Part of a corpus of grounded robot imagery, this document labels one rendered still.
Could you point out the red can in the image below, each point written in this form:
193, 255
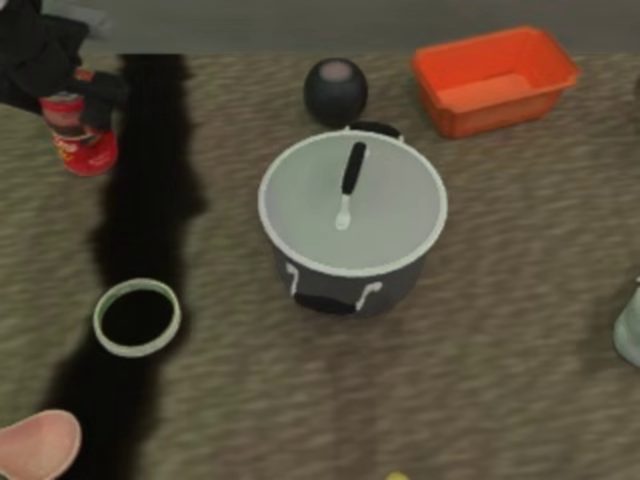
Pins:
90, 155

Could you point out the dark gray cooking pot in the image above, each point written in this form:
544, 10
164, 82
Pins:
350, 260

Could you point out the black round speaker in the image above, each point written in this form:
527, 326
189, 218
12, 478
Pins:
332, 100

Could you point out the pink rounded object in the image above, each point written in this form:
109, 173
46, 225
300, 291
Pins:
35, 445

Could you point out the orange plastic bin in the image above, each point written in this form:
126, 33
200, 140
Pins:
495, 95

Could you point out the small yellow object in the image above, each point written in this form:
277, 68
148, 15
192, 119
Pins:
398, 475

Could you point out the pale green container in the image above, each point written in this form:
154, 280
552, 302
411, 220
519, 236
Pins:
630, 330

